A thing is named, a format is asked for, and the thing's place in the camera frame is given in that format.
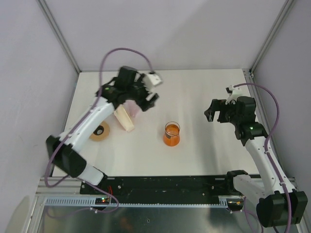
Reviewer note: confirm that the aluminium frame post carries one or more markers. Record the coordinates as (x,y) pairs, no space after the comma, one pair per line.
(58,34)
(279,21)

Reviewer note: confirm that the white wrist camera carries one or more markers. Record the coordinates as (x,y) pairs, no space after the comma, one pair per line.
(152,80)
(234,93)

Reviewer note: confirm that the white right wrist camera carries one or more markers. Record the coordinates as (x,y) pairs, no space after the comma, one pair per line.
(234,93)

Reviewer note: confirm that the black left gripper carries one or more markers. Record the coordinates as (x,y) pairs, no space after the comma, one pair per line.
(144,104)

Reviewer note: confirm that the aluminium front frame rail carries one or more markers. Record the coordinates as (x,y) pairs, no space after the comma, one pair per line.
(69,186)

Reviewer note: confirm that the aluminium side rail right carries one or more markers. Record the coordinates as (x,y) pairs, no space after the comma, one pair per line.
(255,93)

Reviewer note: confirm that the clear pink glass dripper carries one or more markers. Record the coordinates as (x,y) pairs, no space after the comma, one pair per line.
(132,108)

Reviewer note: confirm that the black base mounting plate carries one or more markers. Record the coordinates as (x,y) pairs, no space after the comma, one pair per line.
(169,189)

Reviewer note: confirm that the grey slotted cable duct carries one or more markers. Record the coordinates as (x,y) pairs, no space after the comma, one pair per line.
(101,202)

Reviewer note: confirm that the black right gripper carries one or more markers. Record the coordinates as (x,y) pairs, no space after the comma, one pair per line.
(218,105)

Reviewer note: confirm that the orange glass coffee carafe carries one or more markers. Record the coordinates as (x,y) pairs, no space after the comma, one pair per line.
(171,135)

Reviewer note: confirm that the aluminium frame post left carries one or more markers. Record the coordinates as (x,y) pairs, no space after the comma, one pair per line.
(58,34)

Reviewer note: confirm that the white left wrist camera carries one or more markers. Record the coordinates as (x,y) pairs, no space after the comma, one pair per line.
(152,80)

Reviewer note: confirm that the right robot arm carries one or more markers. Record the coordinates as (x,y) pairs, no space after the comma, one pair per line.
(277,202)

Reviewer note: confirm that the aluminium frame post right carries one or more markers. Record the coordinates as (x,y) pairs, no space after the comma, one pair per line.
(279,21)

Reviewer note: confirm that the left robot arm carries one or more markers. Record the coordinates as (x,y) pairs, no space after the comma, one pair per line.
(64,149)

